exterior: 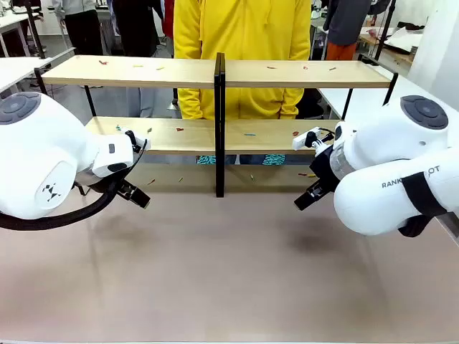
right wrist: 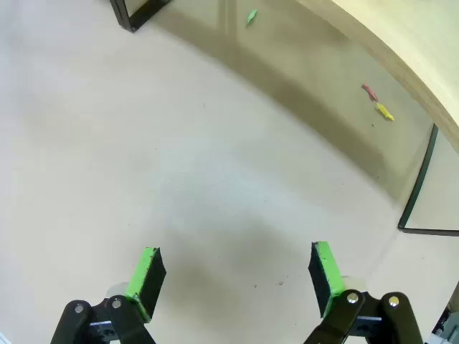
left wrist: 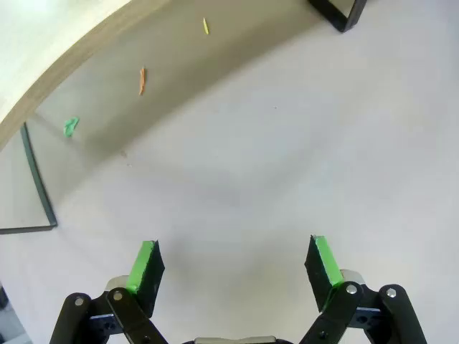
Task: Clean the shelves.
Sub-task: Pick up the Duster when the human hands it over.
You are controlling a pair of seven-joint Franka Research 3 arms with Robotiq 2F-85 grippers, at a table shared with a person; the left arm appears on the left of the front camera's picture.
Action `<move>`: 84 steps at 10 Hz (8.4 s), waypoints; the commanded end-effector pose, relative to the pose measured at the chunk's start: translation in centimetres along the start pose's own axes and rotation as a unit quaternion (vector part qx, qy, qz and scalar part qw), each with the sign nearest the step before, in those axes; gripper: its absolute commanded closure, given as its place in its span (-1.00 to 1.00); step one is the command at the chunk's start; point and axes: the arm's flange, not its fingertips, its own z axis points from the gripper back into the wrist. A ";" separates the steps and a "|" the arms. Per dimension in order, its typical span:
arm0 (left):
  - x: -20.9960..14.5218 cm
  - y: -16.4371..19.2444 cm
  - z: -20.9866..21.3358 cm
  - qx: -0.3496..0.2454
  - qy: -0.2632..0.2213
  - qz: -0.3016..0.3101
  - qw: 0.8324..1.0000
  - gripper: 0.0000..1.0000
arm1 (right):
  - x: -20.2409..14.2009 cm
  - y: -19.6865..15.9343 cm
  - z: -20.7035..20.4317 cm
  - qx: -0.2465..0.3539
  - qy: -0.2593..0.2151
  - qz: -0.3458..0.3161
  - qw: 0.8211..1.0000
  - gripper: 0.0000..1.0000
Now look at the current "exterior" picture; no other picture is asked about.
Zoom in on black stand pole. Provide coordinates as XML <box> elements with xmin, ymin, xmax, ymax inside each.
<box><xmin>25</xmin><ymin>0</ymin><xmax>47</xmax><ymax>60</ymax></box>
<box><xmin>372</xmin><ymin>0</ymin><xmax>397</xmax><ymax>64</ymax></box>

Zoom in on wooden table with clutter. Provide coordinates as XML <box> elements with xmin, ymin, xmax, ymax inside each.
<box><xmin>358</xmin><ymin>21</ymin><xmax>427</xmax><ymax>67</ymax></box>

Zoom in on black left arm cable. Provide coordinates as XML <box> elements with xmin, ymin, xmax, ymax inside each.
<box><xmin>0</xmin><ymin>138</ymin><xmax>148</xmax><ymax>232</ymax></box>

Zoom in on person in dark clothes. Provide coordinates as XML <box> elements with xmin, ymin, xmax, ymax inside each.
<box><xmin>111</xmin><ymin>0</ymin><xmax>161</xmax><ymax>58</ymax></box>

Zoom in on black strap on right arm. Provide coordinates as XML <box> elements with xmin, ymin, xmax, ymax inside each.
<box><xmin>404</xmin><ymin>171</ymin><xmax>450</xmax><ymax>218</ymax></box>

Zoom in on white side table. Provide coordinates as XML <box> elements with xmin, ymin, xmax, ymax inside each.
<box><xmin>0</xmin><ymin>56</ymin><xmax>55</xmax><ymax>95</ymax></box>
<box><xmin>317</xmin><ymin>73</ymin><xmax>459</xmax><ymax>125</ymax></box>

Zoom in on wooden shelf with black frame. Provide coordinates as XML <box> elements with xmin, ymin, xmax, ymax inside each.
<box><xmin>34</xmin><ymin>52</ymin><xmax>399</xmax><ymax>199</ymax></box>

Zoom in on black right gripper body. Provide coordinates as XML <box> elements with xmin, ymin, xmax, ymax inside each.
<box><xmin>309</xmin><ymin>144</ymin><xmax>340</xmax><ymax>191</ymax></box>

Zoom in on person in grey hoodie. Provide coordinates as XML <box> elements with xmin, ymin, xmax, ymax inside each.
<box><xmin>321</xmin><ymin>0</ymin><xmax>376</xmax><ymax>61</ymax></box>

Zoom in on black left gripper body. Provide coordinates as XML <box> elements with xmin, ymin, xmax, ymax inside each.
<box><xmin>73</xmin><ymin>171</ymin><xmax>126</xmax><ymax>194</ymax></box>

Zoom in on person in black trousers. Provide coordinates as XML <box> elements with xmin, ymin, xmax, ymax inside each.
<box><xmin>52</xmin><ymin>0</ymin><xmax>107</xmax><ymax>57</ymax></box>

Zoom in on person in yellow hoodie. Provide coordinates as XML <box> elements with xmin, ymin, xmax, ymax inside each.
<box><xmin>173</xmin><ymin>0</ymin><xmax>312</xmax><ymax>121</ymax></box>

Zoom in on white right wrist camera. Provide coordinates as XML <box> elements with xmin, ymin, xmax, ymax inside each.
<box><xmin>291</xmin><ymin>126</ymin><xmax>336</xmax><ymax>151</ymax></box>

